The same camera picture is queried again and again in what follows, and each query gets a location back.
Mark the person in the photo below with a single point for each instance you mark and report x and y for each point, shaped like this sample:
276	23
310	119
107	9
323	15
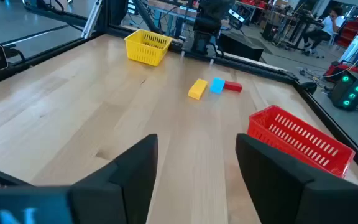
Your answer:
328	26

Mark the black background desk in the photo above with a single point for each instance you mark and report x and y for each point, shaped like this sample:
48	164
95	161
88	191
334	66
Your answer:
303	25

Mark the yellow plastic basket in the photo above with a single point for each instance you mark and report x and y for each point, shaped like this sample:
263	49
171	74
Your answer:
146	48

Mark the black box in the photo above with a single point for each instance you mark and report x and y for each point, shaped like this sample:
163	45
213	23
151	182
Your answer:
241	46

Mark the red storage bins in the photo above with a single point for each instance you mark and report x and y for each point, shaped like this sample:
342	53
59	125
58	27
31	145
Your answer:
357	29

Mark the yellow rectangular block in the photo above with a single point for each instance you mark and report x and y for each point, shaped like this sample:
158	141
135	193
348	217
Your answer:
197	89

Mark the black frame bracket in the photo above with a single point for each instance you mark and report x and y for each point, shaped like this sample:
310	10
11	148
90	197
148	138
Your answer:
308	87

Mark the white panel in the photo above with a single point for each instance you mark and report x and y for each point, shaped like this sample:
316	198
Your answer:
351	48

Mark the red plastic basket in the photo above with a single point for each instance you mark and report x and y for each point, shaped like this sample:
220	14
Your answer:
303	141

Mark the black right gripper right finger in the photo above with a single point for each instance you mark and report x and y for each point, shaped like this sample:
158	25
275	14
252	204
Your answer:
275	193

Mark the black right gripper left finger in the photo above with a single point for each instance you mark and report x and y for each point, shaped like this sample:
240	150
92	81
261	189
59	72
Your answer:
126	193

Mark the small teal block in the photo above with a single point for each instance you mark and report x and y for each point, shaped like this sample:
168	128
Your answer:
217	85

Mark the long red block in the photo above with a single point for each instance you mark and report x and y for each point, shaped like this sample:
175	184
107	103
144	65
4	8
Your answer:
233	86

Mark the silver aluminium post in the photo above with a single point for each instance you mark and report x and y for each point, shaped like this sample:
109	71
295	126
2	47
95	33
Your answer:
91	18

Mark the black computer tower green fans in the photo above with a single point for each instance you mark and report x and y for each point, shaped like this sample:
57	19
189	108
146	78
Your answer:
351	90

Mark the red toolbox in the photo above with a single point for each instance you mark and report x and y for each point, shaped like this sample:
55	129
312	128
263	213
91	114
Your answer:
340	71

